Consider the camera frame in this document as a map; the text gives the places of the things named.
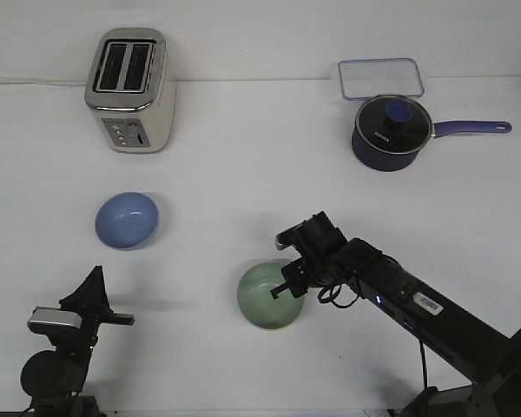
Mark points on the glass pot lid blue knob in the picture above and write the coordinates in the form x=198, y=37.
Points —
x=396, y=125

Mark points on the green bowl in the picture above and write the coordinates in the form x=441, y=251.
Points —
x=256, y=302

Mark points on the blue bowl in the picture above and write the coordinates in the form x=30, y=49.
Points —
x=127, y=221

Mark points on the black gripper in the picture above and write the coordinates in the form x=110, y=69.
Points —
x=94, y=313
x=314, y=268

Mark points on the dark blue saucepan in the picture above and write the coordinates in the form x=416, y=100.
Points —
x=387, y=161

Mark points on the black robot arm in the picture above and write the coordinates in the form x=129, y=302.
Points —
x=490, y=360
x=54, y=379

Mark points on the cream and steel toaster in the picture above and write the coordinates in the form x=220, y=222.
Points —
x=131, y=90

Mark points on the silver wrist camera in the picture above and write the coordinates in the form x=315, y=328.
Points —
x=50, y=320
x=291, y=237

